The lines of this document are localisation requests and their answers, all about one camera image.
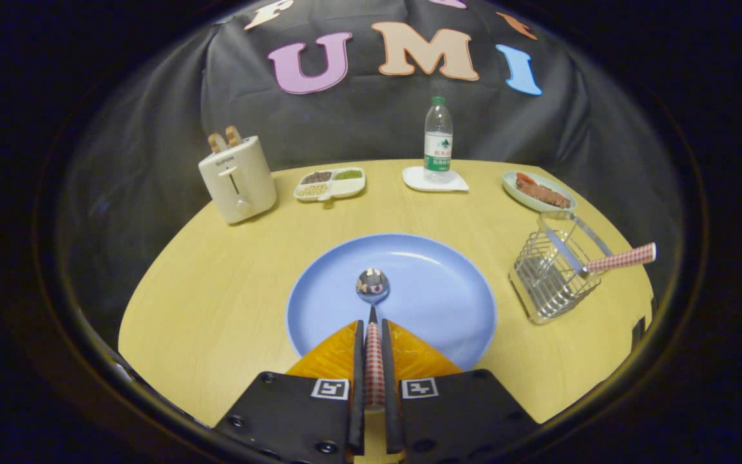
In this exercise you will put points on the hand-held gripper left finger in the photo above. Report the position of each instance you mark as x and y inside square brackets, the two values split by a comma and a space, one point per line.
[358, 386]

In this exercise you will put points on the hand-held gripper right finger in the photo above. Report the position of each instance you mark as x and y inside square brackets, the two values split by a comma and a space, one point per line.
[391, 386]

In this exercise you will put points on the light blue round plate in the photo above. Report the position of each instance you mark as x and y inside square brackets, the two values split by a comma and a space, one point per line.
[435, 290]

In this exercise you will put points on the white divided grain dish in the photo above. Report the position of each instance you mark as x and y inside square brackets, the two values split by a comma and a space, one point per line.
[349, 187]

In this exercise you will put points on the white square coaster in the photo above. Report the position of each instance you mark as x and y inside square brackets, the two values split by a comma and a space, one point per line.
[415, 180]

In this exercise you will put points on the pale green food plate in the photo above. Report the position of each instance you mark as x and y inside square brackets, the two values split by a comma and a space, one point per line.
[518, 195]

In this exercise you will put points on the cream white toaster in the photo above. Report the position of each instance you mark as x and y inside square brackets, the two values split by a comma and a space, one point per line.
[236, 187]

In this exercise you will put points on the clear water bottle green cap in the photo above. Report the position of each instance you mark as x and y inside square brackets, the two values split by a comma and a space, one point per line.
[438, 148]

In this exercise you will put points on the brown meat slices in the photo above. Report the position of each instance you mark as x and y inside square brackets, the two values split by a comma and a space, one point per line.
[542, 193]

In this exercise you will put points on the brown toast slice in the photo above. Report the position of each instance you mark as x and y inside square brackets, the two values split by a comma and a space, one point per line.
[217, 143]
[234, 136]

